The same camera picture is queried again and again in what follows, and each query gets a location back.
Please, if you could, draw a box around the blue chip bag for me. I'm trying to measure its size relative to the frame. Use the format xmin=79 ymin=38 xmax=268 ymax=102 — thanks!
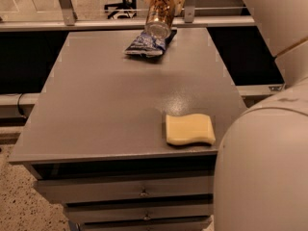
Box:
xmin=124 ymin=29 xmax=177 ymax=58

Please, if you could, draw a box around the middle grey drawer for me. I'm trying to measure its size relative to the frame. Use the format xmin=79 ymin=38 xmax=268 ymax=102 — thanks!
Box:
xmin=64 ymin=202 xmax=214 ymax=223

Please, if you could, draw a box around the grey metal railing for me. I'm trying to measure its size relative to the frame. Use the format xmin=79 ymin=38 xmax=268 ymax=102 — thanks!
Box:
xmin=0 ymin=0 xmax=255 ymax=32

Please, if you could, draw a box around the grey drawer cabinet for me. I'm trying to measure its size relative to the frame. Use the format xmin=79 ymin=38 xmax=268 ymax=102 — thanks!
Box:
xmin=8 ymin=27 xmax=248 ymax=231

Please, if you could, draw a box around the top grey drawer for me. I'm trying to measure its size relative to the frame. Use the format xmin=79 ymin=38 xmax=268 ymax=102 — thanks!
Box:
xmin=35 ymin=175 xmax=214 ymax=204

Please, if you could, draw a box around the black office chair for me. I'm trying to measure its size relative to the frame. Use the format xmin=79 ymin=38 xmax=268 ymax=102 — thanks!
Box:
xmin=99 ymin=0 xmax=138 ymax=20

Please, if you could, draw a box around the yellow sponge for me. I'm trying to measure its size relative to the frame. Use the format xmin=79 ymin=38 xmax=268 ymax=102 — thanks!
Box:
xmin=166 ymin=114 xmax=216 ymax=145

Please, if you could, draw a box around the bottom grey drawer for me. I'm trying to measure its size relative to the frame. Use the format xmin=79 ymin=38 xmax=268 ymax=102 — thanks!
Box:
xmin=81 ymin=217 xmax=211 ymax=231

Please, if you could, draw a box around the orange soda can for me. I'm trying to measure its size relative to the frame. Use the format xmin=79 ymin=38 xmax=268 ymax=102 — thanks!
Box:
xmin=145 ymin=0 xmax=175 ymax=39

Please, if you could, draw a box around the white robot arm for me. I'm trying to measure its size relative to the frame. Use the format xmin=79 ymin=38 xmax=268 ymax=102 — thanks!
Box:
xmin=214 ymin=0 xmax=308 ymax=231

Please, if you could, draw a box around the grey drawer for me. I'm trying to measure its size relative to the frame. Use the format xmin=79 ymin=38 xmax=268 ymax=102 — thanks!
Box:
xmin=64 ymin=202 xmax=214 ymax=223
xmin=81 ymin=217 xmax=211 ymax=231
xmin=35 ymin=175 xmax=214 ymax=204

